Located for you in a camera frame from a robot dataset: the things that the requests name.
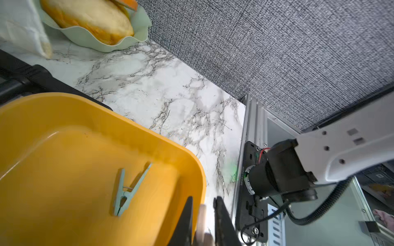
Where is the pink clothespin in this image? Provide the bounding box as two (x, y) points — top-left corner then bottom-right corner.
(192, 204), (215, 246)

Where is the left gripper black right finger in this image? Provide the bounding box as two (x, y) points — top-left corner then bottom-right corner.
(213, 196), (242, 246)

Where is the white right arm base mount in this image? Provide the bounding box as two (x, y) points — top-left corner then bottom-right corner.
(244, 90), (394, 204)

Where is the mint green clothespin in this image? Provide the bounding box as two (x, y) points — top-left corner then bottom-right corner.
(113, 163), (152, 217)

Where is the orange crust bread slice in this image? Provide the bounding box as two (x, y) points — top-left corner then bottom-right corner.
(112, 0), (138, 11)

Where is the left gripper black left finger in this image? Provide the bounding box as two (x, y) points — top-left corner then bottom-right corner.
(167, 196), (193, 246)

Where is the yellow plastic tray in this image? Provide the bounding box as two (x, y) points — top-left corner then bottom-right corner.
(1, 93), (206, 246)

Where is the pale green wavy plate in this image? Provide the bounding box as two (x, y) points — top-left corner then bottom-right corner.
(34, 1), (152, 53)

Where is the round bread bun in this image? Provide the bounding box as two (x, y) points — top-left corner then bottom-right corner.
(40, 0), (134, 45)

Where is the black clothes rack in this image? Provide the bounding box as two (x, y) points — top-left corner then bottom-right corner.
(1, 50), (111, 110)

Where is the yellow striped towel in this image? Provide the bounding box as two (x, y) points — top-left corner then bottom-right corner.
(1, 1), (52, 58)

